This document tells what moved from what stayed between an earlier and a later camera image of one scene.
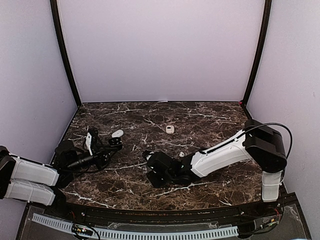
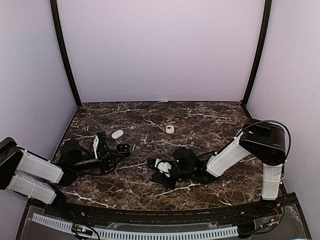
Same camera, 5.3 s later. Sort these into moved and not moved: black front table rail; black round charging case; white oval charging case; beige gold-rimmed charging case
Moved: black round charging case
Not moved: beige gold-rimmed charging case; black front table rail; white oval charging case
